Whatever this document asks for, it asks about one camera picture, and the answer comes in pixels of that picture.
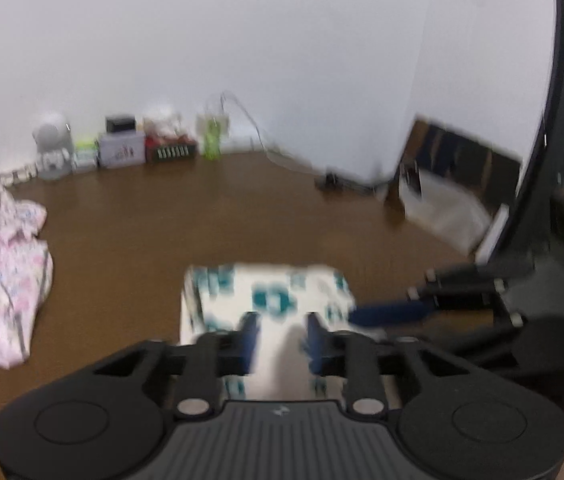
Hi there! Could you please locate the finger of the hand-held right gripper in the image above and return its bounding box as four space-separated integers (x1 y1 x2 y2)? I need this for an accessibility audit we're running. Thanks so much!
348 266 508 330
442 325 526 362

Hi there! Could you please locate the dark wooden furniture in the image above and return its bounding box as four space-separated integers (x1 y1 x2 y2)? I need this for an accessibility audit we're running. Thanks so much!
386 116 524 256

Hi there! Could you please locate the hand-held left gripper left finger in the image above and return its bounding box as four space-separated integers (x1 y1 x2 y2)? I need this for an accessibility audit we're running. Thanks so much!
92 312 263 418

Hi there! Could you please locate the green spray bottle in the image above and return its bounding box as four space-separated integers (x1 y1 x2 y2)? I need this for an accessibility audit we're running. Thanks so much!
196 104 231 159

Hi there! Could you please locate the cream green floral cloth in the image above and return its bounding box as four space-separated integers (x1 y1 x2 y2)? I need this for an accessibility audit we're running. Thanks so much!
179 262 359 402

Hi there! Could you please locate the white robot figurine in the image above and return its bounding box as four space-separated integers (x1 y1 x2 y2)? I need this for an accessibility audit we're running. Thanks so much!
31 111 76 182

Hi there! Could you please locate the crumpled white tissue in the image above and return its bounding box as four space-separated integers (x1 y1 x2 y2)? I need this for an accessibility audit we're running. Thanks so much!
142 103 184 139

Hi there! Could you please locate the red and dark tissue box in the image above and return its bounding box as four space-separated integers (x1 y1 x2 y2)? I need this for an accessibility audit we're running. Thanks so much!
144 135 199 164

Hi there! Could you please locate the small white plastic holder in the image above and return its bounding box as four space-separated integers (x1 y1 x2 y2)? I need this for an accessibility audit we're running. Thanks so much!
0 162 39 187

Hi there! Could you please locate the white bedding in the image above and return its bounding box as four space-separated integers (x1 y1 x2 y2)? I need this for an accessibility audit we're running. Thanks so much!
401 169 495 257

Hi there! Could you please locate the white charging cable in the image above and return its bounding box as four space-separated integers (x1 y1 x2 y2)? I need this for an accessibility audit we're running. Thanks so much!
221 91 324 177

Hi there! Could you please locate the small white box black lid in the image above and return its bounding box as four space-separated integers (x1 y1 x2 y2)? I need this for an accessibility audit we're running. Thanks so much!
97 131 147 169

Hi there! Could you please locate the pink patterned cloth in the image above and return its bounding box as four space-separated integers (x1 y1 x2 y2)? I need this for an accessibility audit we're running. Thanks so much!
0 170 54 369

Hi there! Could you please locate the small green white bottle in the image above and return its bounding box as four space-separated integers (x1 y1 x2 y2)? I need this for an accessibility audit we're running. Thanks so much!
72 134 99 174

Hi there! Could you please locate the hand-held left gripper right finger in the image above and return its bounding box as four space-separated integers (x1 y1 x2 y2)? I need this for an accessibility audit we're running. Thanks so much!
304 312 472 418

